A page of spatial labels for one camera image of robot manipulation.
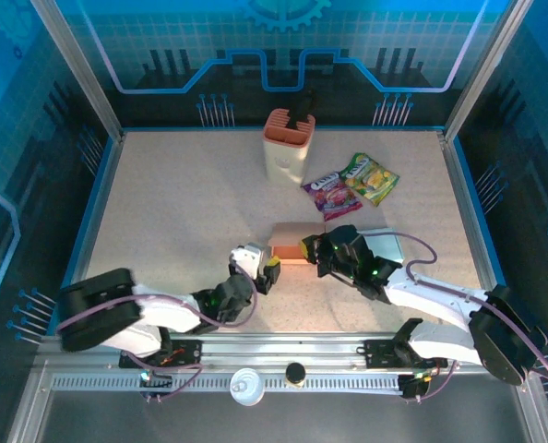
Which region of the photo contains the orange paper box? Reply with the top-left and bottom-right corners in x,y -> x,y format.
268,221 -> 327,267

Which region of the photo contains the light blue paper box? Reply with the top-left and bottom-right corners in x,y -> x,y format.
360,225 -> 404,265

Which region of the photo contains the black connector box with LED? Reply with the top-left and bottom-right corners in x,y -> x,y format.
397,372 -> 435,403
138,366 -> 173,401

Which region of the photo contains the purple candy bag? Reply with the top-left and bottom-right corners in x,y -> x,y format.
301,171 -> 363,222

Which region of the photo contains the aluminium extrusion beam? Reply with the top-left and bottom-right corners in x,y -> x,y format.
36,332 -> 531,370

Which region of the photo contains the cream knife block orange top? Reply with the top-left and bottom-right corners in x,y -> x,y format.
262,108 -> 316,189

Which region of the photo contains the green yellow candy bag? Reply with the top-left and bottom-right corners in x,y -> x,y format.
338,152 -> 400,207

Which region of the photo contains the white round cap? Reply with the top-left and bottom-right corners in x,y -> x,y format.
229,367 -> 267,407

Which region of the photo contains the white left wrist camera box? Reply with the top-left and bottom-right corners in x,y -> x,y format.
229,243 -> 271,281

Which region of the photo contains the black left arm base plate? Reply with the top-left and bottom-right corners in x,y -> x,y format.
118,339 -> 205,370

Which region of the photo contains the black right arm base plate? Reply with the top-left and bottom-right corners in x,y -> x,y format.
363,338 -> 449,369

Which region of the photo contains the slotted aluminium cable rail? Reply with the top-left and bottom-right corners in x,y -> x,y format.
51,374 -> 402,393

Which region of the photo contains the black handled knife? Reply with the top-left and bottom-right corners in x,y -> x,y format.
288,85 -> 319,130

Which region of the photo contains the aluminium frame post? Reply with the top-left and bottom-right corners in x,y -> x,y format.
28,0 -> 124,142
443,0 -> 533,142

